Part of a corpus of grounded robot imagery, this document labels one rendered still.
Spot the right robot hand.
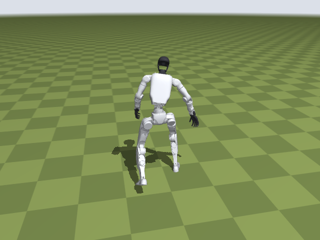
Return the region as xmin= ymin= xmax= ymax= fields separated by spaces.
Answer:
xmin=189 ymin=111 xmax=199 ymax=127

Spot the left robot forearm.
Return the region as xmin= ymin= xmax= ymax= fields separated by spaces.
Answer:
xmin=134 ymin=95 xmax=141 ymax=110

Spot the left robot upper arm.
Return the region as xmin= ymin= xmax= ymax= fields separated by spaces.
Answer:
xmin=135 ymin=75 xmax=152 ymax=100

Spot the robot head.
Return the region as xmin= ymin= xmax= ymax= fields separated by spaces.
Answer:
xmin=157 ymin=56 xmax=170 ymax=75

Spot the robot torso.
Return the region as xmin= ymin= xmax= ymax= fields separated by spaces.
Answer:
xmin=149 ymin=72 xmax=173 ymax=125

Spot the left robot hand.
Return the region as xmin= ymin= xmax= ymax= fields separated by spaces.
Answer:
xmin=134 ymin=108 xmax=140 ymax=119

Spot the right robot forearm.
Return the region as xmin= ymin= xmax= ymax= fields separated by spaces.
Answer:
xmin=186 ymin=98 xmax=195 ymax=115

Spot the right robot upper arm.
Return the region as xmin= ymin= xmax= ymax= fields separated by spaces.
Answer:
xmin=172 ymin=78 xmax=191 ymax=102

